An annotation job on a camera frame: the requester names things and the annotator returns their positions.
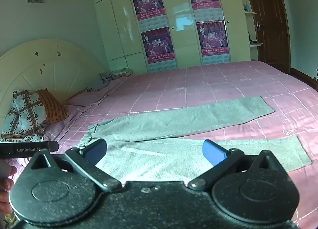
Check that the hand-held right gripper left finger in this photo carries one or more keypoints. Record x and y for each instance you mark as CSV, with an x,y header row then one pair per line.
x,y
95,150

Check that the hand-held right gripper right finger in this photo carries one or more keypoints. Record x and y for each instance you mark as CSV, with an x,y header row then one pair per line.
x,y
213,154

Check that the grey pants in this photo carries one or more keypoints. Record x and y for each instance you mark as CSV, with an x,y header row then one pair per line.
x,y
174,122

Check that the person's left hand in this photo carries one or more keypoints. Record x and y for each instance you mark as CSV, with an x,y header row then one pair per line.
x,y
5,196

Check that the white patterned pillow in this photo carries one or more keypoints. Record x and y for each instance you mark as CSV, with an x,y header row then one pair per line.
x,y
22,114

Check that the orange striped pillow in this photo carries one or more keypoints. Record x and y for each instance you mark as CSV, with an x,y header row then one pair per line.
x,y
53,107

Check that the crumpled grey cloth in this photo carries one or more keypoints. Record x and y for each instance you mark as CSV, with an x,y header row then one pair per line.
x,y
104,81

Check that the stack of books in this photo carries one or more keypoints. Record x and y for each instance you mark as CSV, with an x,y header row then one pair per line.
x,y
123,72

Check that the cream headboard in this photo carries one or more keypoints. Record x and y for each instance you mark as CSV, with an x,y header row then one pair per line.
x,y
49,69

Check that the cream wardrobe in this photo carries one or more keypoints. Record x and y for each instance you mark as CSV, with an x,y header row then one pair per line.
x,y
116,20

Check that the dark wooden door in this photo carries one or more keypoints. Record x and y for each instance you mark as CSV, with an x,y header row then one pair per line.
x,y
270,20

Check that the corner shelf unit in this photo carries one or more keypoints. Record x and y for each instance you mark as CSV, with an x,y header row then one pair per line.
x,y
251,12

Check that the blue bottle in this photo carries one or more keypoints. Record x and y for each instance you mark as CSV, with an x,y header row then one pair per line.
x,y
247,7

